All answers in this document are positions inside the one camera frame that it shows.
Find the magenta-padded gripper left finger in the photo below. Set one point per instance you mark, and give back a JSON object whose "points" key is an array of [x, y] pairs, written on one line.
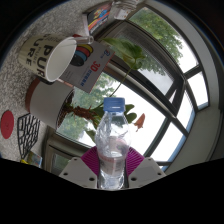
{"points": [[76, 171]]}

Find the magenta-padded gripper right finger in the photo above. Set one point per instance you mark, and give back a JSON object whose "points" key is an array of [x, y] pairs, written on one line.
{"points": [[146, 171]]}

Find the clear blue-capped water bottle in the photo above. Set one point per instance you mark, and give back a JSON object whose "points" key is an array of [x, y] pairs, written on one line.
{"points": [[112, 133]]}

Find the black lattice trivet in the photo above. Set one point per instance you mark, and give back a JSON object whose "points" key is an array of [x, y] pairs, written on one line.
{"points": [[28, 135]]}

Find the potted red-flowered anthurium plant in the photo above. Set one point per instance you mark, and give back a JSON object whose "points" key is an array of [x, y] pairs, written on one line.
{"points": [[46, 101]]}

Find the flat round red coaster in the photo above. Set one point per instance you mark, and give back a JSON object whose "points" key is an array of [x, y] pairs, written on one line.
{"points": [[7, 124]]}

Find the dark-framed bay window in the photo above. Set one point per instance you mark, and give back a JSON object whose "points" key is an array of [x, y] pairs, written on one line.
{"points": [[160, 76]]}

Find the red and white filament box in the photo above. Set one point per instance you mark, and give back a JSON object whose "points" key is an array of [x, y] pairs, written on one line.
{"points": [[90, 66]]}

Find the cream mug with black lettering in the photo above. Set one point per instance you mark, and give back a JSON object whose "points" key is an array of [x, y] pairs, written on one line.
{"points": [[36, 55]]}

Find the dark colourful book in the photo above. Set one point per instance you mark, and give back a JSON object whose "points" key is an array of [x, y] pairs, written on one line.
{"points": [[99, 16]]}

